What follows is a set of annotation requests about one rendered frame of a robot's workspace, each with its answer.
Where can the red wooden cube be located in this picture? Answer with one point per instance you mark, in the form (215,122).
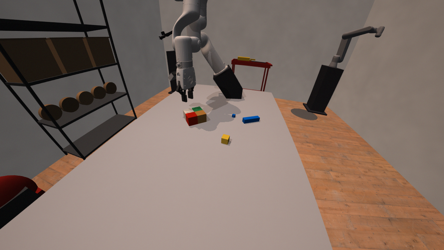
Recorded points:
(191,118)

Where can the orange cube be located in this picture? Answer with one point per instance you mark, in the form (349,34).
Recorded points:
(201,116)

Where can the light wooden cube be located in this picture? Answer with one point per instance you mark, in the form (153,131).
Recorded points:
(185,111)

